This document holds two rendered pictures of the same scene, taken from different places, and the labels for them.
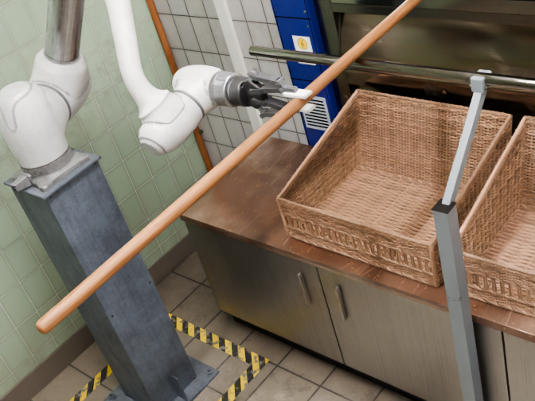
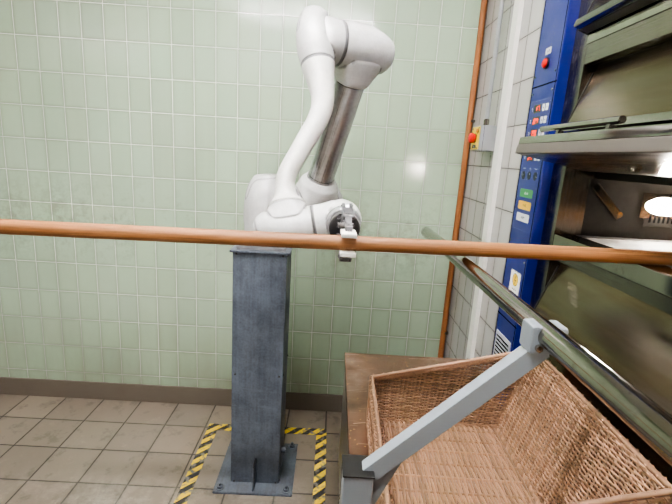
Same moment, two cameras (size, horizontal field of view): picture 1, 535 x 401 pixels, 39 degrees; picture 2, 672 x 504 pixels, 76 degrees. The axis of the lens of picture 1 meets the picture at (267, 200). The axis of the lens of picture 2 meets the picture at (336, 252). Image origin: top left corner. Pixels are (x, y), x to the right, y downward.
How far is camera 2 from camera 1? 132 cm
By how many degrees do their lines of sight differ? 41
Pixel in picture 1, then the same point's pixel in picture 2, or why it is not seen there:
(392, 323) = not seen: outside the picture
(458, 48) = (650, 352)
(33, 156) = (247, 222)
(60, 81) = (303, 191)
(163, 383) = (247, 460)
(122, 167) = (368, 312)
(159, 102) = (280, 198)
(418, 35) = (614, 315)
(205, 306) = not seen: hidden behind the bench
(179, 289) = not seen: hidden behind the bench
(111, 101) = (387, 263)
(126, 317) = (246, 385)
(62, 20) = (320, 145)
